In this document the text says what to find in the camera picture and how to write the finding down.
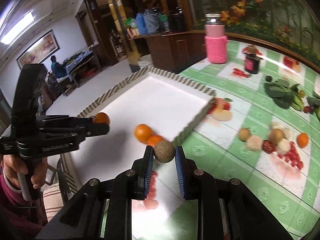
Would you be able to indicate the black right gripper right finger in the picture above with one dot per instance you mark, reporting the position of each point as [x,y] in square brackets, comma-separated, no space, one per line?
[187,179]

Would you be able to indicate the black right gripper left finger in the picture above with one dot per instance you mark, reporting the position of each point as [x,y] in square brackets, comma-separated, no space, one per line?
[143,172]

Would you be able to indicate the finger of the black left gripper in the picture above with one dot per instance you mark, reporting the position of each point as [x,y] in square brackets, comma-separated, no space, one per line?
[82,122]
[92,130]

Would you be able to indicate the brown round fruit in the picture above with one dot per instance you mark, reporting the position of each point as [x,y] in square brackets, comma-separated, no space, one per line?
[244,133]
[164,151]
[275,136]

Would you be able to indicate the maroon sleeve forearm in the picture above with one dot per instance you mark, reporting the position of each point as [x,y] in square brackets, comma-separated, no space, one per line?
[26,219]

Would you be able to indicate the left hand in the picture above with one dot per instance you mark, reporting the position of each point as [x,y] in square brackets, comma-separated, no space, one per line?
[13,165]

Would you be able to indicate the seated person in blue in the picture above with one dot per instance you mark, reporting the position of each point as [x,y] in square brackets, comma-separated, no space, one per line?
[59,70]

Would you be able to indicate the white striped-rim box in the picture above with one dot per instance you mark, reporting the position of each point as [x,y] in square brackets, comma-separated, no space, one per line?
[170,104]

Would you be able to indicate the peeled lychee-like fruit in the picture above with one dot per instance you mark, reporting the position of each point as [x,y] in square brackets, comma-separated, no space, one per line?
[254,143]

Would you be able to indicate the dark red date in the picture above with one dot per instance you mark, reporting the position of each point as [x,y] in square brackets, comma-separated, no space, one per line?
[268,147]

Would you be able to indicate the white plastic bucket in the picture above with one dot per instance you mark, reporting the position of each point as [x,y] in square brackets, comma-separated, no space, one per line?
[145,61]

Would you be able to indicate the beige tofu block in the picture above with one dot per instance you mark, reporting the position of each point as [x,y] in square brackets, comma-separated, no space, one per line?
[286,131]
[283,147]

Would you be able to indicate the red grape tomato bunch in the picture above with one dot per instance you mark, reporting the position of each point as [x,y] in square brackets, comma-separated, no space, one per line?
[292,157]

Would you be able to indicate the wooden cabinet counter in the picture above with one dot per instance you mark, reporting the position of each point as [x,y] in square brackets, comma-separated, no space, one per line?
[173,52]

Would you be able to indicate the blue water jug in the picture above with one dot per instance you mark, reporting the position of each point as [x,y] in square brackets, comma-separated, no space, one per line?
[141,24]

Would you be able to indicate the small orange on table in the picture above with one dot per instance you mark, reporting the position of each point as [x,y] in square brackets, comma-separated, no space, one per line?
[302,140]

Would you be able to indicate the dark plum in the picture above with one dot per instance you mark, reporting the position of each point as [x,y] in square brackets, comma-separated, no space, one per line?
[268,78]

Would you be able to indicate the left bok choy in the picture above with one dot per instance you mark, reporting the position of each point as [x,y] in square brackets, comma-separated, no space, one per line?
[283,94]

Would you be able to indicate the bok choy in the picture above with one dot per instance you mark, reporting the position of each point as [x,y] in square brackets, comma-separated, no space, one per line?
[314,104]
[283,94]

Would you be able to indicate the black pink-label jar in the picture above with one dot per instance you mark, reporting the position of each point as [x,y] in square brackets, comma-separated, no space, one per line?
[252,63]

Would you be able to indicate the pink knit-sleeved jar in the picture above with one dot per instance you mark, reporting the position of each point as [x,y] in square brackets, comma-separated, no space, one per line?
[215,39]

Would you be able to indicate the green grape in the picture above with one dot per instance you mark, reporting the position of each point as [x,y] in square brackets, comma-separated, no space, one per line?
[301,93]

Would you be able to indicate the right bok choy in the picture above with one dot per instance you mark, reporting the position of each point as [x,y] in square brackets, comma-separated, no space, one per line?
[314,104]

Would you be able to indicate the framed wall painting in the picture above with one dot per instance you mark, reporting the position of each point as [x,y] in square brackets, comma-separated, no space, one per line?
[40,50]

